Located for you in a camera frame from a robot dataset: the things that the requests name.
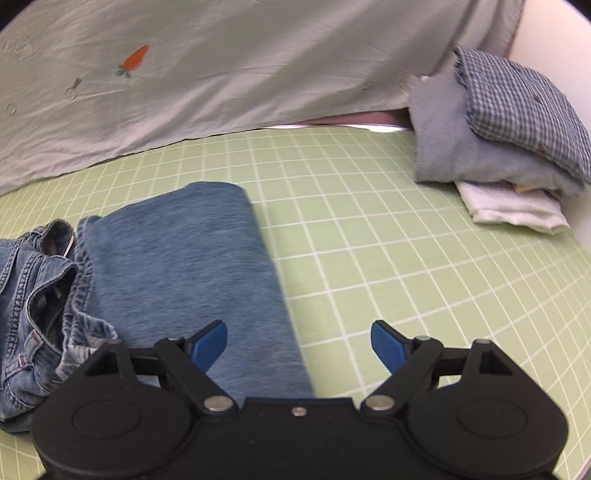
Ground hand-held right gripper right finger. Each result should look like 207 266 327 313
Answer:
359 319 523 415

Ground grey-blue folded garment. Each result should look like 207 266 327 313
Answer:
408 73 586 198

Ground green grid mat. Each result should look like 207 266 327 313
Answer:
0 126 591 480

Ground grey carrot-print sheet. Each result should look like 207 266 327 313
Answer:
0 0 527 195

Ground blue checked folded shirt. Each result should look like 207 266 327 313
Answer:
453 46 591 184

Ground blue denim jeans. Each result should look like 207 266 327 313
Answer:
0 181 318 435

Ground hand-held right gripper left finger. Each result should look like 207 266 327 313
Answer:
82 320 239 415

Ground white folded garment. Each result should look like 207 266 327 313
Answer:
454 179 572 234

